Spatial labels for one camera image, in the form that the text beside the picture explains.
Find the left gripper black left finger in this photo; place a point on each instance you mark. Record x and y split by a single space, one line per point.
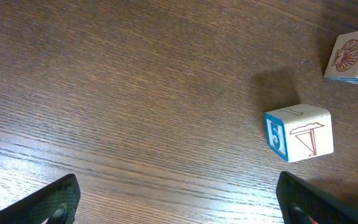
55 203

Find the wooden block blue number five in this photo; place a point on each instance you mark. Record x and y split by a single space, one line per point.
299 132

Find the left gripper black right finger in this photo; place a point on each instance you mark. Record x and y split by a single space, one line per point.
302 202

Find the wooden block with shell drawing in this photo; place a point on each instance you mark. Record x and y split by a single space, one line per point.
343 62

